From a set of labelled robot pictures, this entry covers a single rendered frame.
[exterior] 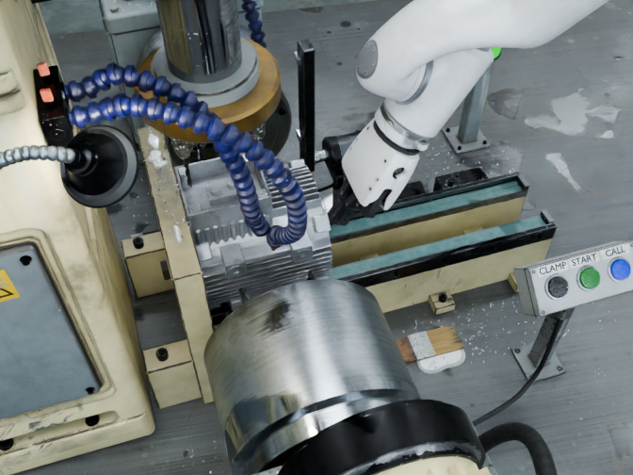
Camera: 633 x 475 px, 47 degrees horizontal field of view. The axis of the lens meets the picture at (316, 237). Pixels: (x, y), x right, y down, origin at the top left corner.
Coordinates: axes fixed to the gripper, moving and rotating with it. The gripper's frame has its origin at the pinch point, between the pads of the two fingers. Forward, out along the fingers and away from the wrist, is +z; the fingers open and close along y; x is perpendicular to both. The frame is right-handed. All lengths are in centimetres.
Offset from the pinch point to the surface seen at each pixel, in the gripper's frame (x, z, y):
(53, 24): -9, 120, 233
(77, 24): -18, 115, 230
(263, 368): 19.0, 4.0, -25.2
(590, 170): -69, -6, 19
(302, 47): 8.2, -13.9, 18.8
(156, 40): 19.5, 5.0, 42.3
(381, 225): -17.9, 9.4, 9.0
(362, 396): 10.7, -1.1, -32.1
